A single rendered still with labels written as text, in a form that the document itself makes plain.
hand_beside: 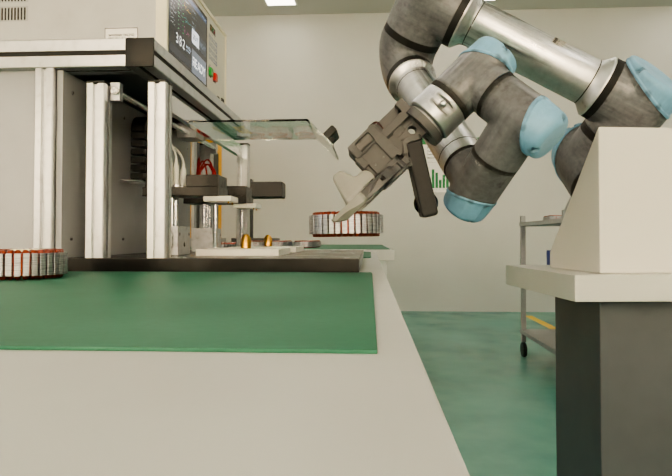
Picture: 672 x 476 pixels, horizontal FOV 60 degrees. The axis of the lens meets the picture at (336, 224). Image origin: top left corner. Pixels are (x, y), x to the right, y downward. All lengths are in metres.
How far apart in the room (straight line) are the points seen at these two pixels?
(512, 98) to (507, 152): 0.07
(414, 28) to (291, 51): 5.69
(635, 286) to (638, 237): 0.08
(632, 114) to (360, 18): 5.85
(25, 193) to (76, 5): 0.37
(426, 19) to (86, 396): 1.00
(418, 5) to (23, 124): 0.70
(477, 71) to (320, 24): 6.02
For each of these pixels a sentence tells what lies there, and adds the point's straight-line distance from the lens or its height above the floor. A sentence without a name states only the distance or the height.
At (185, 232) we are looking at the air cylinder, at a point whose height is 0.81.
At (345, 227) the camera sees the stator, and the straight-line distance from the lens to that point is 0.82.
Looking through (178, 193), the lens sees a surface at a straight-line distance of 1.13.
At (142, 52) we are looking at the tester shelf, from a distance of 0.99.
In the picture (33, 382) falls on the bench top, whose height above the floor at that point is 0.75.
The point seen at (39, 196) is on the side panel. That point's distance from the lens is 1.03.
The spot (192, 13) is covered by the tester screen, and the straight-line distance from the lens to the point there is 1.31.
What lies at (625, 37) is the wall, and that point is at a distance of 7.32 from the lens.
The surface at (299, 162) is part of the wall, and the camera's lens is 6.52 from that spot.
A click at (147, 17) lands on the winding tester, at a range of 1.17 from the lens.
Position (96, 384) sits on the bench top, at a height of 0.75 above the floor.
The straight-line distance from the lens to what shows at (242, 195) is 1.35.
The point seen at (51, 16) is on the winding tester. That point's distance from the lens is 1.24.
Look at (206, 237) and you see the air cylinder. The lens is 1.36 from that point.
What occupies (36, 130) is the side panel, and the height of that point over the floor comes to 0.97.
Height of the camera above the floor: 0.80
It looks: 1 degrees up
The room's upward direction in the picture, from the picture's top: straight up
